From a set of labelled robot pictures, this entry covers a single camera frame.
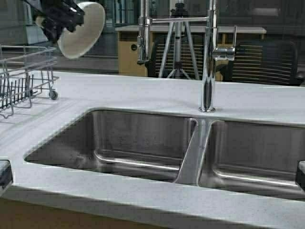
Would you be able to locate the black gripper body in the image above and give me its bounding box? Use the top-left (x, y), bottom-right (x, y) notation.
top-left (25, 0), bottom-right (85, 43)

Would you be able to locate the white frying pan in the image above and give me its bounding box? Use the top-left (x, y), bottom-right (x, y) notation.
top-left (55, 1), bottom-right (106, 59)

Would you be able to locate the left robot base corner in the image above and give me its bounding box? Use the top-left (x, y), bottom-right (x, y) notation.
top-left (0, 160), bottom-right (13, 196)

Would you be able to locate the chrome kitchen faucet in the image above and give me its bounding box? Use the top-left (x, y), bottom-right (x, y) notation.
top-left (137, 0), bottom-right (237, 113)

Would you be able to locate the black mesh office chair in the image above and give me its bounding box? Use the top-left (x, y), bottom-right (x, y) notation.
top-left (220, 40), bottom-right (305, 86)

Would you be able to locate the stainless double sink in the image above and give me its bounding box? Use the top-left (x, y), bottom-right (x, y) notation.
top-left (25, 109), bottom-right (305, 201)

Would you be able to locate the wire dish rack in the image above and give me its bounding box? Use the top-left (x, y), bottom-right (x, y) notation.
top-left (0, 45), bottom-right (59, 119)

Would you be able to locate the camera tripod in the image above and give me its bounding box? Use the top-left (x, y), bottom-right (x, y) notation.
top-left (158, 0), bottom-right (199, 80)

